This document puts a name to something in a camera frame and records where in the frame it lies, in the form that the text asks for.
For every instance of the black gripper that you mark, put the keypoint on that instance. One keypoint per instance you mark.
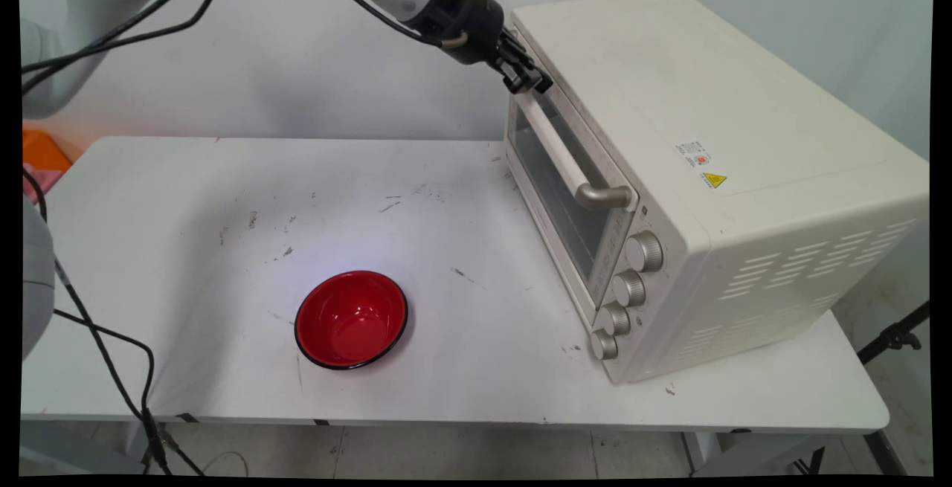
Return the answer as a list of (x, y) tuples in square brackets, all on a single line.
[(465, 15)]

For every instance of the white label with red mark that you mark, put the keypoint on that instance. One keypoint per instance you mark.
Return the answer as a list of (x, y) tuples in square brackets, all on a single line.
[(693, 154)]

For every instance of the silver oven knob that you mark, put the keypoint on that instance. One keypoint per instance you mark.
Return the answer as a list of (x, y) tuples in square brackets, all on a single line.
[(604, 344), (616, 319), (645, 251), (629, 288)]

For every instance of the yellow triangle warning sticker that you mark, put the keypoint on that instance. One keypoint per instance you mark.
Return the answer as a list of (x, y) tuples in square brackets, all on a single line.
[(715, 180)]

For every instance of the cream toaster oven body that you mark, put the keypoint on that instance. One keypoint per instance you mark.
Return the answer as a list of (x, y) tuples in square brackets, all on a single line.
[(744, 175)]

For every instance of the red bowl with black rim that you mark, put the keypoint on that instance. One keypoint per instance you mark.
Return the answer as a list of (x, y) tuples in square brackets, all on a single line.
[(351, 320)]

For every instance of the black tripod stand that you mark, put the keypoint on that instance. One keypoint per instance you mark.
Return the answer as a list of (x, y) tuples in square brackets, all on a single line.
[(896, 334)]

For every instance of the orange box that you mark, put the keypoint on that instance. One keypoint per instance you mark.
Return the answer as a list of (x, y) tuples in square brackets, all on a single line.
[(43, 152)]

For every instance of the pink object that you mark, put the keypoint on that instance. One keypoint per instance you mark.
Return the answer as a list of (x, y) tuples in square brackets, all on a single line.
[(37, 184)]

